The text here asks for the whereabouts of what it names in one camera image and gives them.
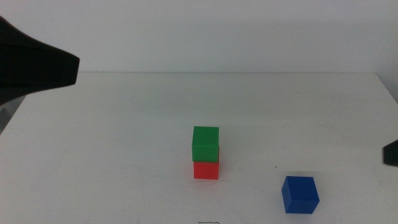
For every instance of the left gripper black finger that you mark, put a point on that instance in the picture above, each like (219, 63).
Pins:
(31, 65)

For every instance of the blue cube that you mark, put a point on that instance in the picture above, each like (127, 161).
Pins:
(300, 196)

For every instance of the red cube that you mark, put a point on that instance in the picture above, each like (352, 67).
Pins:
(206, 170)

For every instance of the green cube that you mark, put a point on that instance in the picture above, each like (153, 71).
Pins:
(205, 144)

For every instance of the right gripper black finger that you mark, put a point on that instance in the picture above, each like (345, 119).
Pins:
(391, 154)

